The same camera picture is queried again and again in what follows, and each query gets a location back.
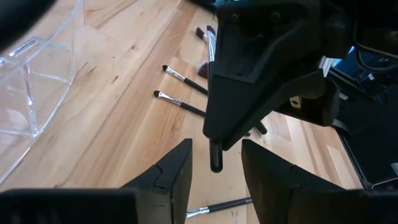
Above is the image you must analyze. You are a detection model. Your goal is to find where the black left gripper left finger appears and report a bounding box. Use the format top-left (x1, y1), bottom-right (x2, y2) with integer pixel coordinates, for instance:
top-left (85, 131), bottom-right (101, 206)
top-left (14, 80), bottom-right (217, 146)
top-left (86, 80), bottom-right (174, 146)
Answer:
top-left (121, 138), bottom-right (193, 224)

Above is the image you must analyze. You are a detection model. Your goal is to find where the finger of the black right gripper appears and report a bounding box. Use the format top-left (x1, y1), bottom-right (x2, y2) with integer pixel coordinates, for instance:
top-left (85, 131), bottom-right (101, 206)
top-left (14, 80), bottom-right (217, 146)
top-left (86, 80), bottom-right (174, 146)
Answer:
top-left (275, 71), bottom-right (341, 127)
top-left (203, 0), bottom-right (324, 152)

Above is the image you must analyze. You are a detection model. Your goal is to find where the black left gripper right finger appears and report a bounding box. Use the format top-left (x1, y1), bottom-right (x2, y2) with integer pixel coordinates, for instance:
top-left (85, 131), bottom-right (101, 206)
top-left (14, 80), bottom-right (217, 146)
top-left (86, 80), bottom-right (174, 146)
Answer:
top-left (241, 138), bottom-right (346, 224)

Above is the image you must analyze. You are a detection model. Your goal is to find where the makeup brush black handle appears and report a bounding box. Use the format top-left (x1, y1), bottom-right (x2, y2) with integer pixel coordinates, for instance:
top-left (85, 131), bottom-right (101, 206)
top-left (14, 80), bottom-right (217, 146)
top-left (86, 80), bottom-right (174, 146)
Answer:
top-left (209, 138), bottom-right (224, 174)
top-left (195, 26), bottom-right (208, 44)

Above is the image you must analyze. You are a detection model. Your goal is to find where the fan makeup brush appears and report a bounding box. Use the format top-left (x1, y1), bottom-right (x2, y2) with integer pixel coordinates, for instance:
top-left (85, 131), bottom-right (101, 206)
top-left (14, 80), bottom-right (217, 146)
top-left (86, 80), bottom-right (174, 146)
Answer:
top-left (197, 60), bottom-right (210, 79)

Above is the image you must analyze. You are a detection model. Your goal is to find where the thin black makeup brush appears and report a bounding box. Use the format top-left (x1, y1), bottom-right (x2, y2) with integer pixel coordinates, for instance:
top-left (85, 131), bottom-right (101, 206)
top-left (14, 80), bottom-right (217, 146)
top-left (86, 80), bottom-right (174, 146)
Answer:
top-left (185, 196), bottom-right (254, 219)

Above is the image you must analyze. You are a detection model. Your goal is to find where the small silver-ferrule makeup brush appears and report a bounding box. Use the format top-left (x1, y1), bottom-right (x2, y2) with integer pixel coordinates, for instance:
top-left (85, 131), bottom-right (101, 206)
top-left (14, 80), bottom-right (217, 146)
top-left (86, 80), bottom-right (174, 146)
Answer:
top-left (153, 90), bottom-right (206, 118)
top-left (161, 64), bottom-right (269, 136)

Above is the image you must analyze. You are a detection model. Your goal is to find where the clear acrylic brush organizer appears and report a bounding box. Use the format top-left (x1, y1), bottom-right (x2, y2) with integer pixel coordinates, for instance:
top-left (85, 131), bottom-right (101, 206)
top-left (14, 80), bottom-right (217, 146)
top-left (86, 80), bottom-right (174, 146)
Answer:
top-left (0, 0), bottom-right (86, 187)

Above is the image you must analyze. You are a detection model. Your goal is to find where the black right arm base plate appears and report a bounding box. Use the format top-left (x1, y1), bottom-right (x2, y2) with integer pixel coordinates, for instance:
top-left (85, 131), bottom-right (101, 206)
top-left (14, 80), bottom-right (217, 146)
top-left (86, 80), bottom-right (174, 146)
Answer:
top-left (329, 71), bottom-right (398, 190)

